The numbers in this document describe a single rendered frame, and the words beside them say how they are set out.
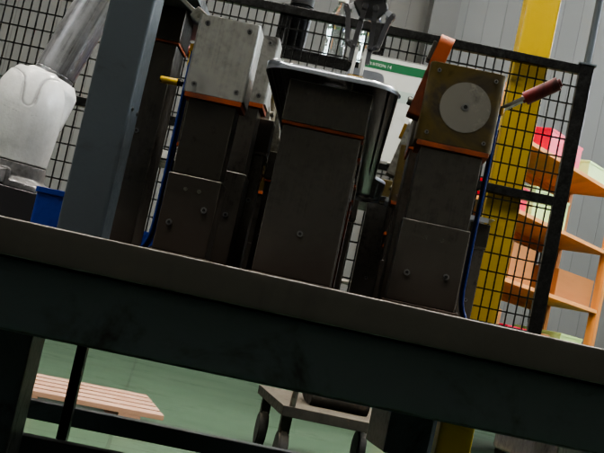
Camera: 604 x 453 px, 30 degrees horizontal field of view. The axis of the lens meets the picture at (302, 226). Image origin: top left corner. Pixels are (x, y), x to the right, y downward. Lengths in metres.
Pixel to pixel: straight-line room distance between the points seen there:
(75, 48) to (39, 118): 0.30
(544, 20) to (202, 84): 1.93
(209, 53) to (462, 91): 0.37
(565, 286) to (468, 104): 7.31
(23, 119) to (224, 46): 0.98
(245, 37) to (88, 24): 1.19
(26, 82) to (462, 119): 1.23
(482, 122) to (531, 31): 1.81
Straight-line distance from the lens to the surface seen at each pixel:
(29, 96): 2.57
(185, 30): 2.05
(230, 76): 1.64
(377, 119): 1.83
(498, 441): 2.20
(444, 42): 1.67
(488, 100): 1.63
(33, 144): 2.56
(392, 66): 3.31
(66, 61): 2.80
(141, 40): 1.77
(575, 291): 9.06
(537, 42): 3.42
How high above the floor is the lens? 0.66
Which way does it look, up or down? 5 degrees up
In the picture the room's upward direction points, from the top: 12 degrees clockwise
